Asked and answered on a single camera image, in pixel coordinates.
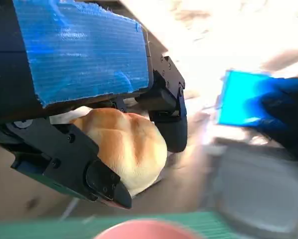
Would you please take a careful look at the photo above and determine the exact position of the round toy bread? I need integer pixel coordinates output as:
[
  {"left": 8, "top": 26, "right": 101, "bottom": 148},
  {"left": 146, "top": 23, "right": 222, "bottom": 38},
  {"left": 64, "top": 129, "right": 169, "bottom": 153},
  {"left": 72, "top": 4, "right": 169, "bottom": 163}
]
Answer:
[{"left": 69, "top": 107, "right": 168, "bottom": 197}]

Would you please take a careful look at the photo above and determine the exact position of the green cutting mat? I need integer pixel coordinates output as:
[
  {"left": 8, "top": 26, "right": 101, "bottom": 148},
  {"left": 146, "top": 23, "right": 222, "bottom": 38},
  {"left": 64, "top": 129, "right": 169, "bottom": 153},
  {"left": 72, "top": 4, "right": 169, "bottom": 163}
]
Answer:
[{"left": 0, "top": 211, "right": 237, "bottom": 239}]

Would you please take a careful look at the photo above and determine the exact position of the blue monitor screen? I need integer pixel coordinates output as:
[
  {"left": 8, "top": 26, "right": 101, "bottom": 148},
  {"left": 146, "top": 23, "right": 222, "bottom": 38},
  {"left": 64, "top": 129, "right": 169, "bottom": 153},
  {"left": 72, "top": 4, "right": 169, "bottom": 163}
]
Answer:
[{"left": 215, "top": 69, "right": 276, "bottom": 126}]

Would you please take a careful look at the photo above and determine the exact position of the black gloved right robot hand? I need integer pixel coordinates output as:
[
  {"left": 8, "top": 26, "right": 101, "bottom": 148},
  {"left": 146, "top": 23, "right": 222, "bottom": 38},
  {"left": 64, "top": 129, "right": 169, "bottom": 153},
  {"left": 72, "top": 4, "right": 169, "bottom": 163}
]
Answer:
[{"left": 246, "top": 77, "right": 298, "bottom": 162}]

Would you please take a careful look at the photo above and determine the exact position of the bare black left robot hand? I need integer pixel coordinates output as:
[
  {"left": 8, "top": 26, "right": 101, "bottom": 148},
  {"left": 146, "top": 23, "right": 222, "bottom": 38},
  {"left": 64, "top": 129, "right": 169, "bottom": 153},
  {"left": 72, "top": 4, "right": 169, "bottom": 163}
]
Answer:
[{"left": 0, "top": 0, "right": 188, "bottom": 210}]

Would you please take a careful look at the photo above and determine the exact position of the pink bowl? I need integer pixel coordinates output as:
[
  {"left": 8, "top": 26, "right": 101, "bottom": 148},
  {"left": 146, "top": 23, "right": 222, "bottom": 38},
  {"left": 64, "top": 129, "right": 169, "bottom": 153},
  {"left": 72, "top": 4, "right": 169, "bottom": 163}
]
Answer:
[{"left": 94, "top": 219, "right": 197, "bottom": 239}]

